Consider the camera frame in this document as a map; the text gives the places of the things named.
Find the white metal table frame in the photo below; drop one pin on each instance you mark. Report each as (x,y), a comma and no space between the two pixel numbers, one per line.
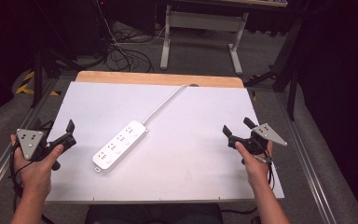
(203,21)

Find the person's legs in dark trousers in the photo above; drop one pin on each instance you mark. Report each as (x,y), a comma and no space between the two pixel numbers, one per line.
(152,214)

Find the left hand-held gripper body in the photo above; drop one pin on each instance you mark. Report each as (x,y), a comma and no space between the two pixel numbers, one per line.
(29,143)

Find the yellow and black floor tape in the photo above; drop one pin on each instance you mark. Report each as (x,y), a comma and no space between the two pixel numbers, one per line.
(28,91)

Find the person's right hand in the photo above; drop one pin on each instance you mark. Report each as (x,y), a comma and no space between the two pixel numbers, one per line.
(256,165)

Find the person's left hand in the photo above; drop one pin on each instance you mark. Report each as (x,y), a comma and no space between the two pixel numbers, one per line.
(34,172)

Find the white power strip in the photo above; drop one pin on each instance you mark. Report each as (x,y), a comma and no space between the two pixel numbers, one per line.
(119,146)

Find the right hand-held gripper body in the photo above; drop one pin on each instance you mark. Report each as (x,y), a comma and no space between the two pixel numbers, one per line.
(268,133)

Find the black metal stand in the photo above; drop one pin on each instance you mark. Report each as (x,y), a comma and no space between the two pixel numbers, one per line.
(37,81)
(292,93)

